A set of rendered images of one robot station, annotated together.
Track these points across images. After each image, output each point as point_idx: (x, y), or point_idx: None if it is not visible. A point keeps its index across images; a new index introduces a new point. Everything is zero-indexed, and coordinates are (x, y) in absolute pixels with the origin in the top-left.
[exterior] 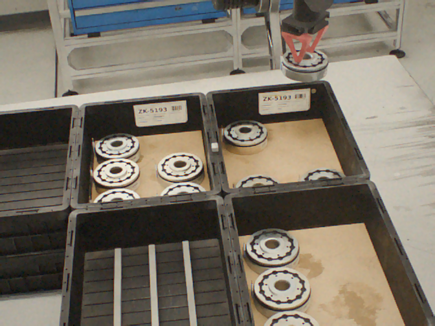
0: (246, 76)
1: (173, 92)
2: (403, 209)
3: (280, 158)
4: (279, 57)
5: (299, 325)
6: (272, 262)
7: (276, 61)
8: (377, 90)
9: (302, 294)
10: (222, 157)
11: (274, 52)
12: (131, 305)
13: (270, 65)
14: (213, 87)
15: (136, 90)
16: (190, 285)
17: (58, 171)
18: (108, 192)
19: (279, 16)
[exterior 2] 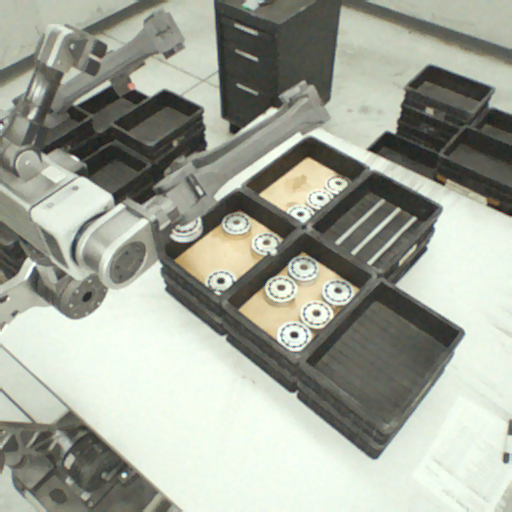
0: (79, 408)
1: (144, 444)
2: None
3: (223, 262)
4: (12, 422)
5: (333, 182)
6: (310, 208)
7: (17, 425)
8: (53, 308)
9: (316, 191)
10: (277, 245)
11: (11, 425)
12: (377, 247)
13: (4, 451)
14: (115, 419)
15: (160, 480)
16: (347, 232)
17: (337, 361)
18: (334, 302)
19: None
